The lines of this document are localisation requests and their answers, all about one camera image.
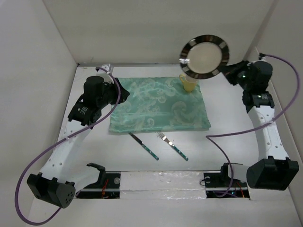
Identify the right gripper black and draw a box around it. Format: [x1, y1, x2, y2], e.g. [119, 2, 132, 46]
[218, 59, 253, 90]

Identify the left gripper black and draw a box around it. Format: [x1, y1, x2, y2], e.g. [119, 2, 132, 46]
[97, 78, 129, 109]

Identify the dark rimmed dinner plate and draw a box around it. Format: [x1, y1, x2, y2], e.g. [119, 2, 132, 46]
[179, 35, 230, 80]

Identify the green patterned cloth placemat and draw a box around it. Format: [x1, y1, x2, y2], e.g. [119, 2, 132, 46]
[109, 77, 211, 134]

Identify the yellow mug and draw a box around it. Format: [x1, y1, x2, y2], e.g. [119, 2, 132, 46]
[179, 74, 198, 92]

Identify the knife with green handle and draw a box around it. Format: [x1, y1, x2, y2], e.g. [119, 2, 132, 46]
[128, 132, 159, 161]

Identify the fork with green handle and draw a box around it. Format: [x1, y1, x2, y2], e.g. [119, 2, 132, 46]
[157, 132, 188, 161]

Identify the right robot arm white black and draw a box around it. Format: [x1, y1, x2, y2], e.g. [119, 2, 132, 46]
[219, 61, 299, 191]

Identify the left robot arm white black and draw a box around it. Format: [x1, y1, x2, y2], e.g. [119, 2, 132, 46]
[27, 76, 130, 209]

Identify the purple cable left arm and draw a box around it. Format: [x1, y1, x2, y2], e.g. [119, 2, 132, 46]
[14, 67, 123, 225]

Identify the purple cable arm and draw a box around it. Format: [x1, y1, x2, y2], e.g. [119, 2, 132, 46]
[14, 67, 123, 225]
[205, 53, 299, 198]

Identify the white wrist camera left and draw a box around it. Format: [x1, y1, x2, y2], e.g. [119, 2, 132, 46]
[95, 63, 114, 75]

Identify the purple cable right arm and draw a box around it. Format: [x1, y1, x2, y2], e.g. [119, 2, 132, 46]
[205, 53, 299, 198]

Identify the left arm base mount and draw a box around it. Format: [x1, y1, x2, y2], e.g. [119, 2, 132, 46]
[76, 172, 121, 199]

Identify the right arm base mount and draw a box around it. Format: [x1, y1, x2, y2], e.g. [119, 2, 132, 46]
[199, 163, 250, 199]

